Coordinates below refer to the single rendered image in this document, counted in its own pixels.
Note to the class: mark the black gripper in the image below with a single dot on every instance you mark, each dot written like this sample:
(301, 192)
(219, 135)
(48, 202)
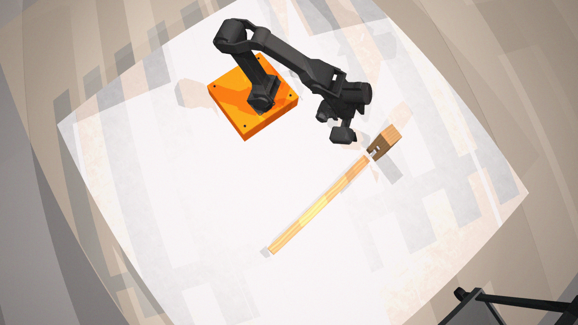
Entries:
(343, 134)

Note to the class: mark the wooden side rail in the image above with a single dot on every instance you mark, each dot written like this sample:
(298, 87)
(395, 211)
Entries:
(318, 205)

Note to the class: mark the wooden post with slot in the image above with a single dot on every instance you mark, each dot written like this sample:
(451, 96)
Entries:
(384, 141)

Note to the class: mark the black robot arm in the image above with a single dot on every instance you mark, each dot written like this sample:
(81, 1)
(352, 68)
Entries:
(315, 74)

